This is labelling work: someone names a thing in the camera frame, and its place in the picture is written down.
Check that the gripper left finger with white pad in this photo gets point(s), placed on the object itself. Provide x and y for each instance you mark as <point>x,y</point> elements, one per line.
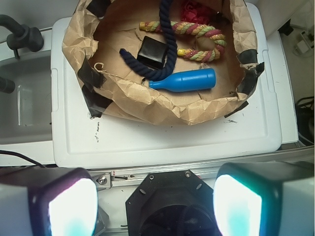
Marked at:
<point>37,201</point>

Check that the brown paper bag basket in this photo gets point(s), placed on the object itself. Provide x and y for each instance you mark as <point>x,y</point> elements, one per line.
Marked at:
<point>97,31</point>

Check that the white wall socket plugs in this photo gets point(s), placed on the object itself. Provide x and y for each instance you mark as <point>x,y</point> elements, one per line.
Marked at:
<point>305,43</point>

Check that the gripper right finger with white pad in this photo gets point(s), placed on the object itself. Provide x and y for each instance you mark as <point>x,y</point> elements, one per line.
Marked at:
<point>265,199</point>

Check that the white plastic lid board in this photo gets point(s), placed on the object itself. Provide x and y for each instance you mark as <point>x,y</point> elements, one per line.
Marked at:
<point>111,142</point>

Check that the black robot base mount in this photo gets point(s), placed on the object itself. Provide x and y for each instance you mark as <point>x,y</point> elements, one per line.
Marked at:
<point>175,203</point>

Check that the multicolour twisted rope toy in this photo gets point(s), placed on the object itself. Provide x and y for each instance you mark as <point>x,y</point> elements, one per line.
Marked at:
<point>210,41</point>

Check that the blue plastic bottle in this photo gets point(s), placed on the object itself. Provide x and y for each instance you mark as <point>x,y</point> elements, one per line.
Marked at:
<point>192,80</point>

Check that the black sink faucet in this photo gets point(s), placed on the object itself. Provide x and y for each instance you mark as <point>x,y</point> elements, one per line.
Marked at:
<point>22,36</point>

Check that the red crumpled cloth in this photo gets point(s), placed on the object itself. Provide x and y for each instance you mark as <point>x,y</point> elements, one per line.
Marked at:
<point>194,12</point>

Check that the black square pouch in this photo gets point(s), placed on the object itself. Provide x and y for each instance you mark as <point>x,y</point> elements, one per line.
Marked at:
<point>152,53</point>

